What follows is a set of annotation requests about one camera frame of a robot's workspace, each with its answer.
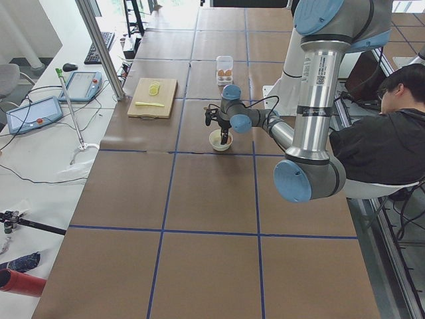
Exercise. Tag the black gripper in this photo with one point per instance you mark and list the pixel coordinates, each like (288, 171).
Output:
(223, 124)

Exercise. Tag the person in black jacket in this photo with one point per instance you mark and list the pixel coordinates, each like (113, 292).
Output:
(388, 148)

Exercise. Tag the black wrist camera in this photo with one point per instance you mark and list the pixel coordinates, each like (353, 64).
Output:
(211, 112)

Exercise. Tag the teach pendant tablet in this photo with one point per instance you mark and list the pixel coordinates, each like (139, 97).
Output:
(83, 86)
(34, 115)

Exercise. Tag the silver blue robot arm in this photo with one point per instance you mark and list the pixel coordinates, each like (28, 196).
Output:
(324, 31)

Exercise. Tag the clear plastic egg box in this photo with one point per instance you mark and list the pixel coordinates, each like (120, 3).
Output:
(224, 62)

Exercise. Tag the wooden cutting board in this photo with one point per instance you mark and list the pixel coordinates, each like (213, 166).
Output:
(166, 96)

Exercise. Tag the aluminium frame post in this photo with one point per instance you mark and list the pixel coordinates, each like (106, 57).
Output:
(90, 21)

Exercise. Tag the red cylinder bottle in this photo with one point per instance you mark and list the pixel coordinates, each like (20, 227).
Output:
(21, 283)

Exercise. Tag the near teach pendant tablet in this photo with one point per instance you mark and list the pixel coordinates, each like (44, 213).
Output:
(34, 115)

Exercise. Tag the white ceramic bowl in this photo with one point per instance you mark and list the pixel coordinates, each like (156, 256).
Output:
(214, 140)

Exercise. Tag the yellow lemon slices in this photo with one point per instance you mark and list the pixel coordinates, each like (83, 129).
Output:
(154, 87)

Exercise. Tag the black tripod camera mount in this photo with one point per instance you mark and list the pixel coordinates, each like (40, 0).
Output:
(11, 219)

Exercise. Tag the far teach pendant tablet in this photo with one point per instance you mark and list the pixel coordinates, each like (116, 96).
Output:
(83, 86)

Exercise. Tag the black computer mouse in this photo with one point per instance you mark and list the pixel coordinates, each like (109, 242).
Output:
(68, 67)

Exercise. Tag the grabber stick green tip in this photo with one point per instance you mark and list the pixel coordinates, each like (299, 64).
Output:
(83, 146)

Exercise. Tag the yellow plastic knife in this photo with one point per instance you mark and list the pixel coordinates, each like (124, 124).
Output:
(149, 104)

